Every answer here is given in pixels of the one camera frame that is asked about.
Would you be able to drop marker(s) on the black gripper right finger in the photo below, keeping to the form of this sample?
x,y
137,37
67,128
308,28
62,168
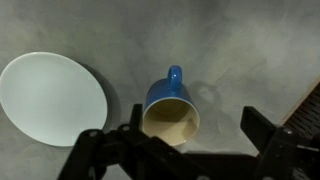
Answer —
x,y
283,153

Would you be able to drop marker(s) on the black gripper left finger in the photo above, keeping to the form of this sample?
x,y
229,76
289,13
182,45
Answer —
x,y
133,150

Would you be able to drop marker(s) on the blue mug with cream inside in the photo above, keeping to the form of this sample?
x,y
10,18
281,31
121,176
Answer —
x,y
166,96

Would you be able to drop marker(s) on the white round plate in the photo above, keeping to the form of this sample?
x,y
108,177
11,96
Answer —
x,y
50,100

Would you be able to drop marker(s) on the dark grey patterned sofa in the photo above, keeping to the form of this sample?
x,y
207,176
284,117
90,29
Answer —
x,y
306,113

